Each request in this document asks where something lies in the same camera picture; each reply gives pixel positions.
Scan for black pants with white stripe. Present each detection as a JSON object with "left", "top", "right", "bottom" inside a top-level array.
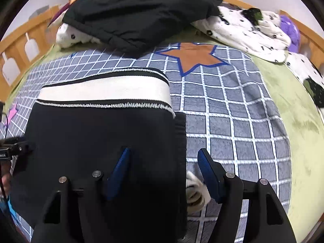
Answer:
[{"left": 10, "top": 67, "right": 187, "bottom": 242}]

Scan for green bed sheet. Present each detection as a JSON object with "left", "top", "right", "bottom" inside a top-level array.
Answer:
[{"left": 1, "top": 45, "right": 323, "bottom": 242}]

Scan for blue grid blanket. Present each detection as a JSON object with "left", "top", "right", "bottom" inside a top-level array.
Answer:
[{"left": 1, "top": 43, "right": 291, "bottom": 240}]

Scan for black jacket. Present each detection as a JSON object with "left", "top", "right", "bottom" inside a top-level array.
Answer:
[{"left": 63, "top": 0, "right": 223, "bottom": 57}]

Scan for white floral quilt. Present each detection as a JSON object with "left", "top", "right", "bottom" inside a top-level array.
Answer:
[{"left": 50, "top": 4, "right": 323, "bottom": 107}]

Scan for purple plush toy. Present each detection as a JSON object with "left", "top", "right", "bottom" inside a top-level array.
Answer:
[{"left": 280, "top": 15, "right": 301, "bottom": 53}]

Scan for wooden bed frame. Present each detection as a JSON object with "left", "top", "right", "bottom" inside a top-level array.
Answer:
[{"left": 1, "top": 5, "right": 323, "bottom": 103}]

